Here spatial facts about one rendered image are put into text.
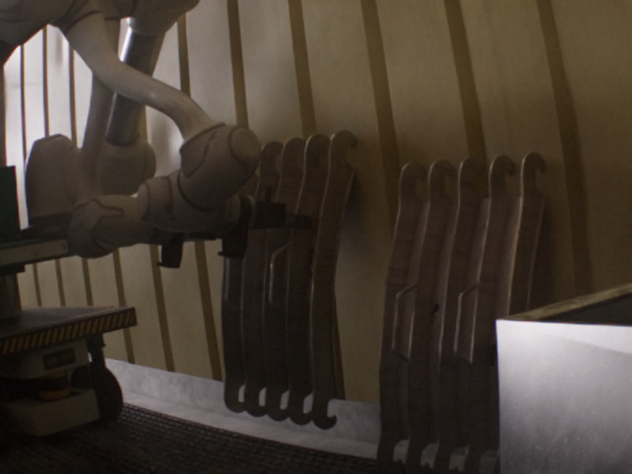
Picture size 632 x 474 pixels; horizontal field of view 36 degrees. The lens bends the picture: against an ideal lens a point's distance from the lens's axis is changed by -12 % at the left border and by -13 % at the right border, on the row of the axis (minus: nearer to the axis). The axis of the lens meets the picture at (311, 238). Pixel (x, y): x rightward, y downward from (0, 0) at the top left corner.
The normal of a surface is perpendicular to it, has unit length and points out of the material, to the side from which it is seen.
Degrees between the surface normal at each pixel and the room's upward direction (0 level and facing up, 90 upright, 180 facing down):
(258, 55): 90
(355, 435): 90
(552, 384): 74
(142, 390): 90
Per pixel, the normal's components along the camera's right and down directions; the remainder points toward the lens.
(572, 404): -0.90, -0.15
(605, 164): -0.78, 0.12
